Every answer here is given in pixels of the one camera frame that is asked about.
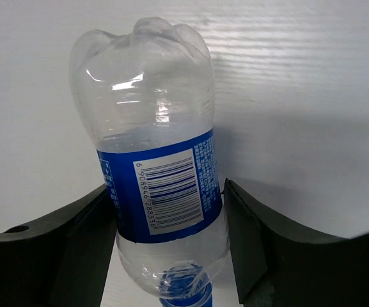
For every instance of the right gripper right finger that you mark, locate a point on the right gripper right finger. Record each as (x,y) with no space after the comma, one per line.
(280,262)

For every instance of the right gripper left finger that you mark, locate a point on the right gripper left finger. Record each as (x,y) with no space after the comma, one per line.
(60,259)

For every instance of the blue label bottle blue cap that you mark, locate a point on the blue label bottle blue cap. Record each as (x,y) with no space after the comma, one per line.
(146,99)

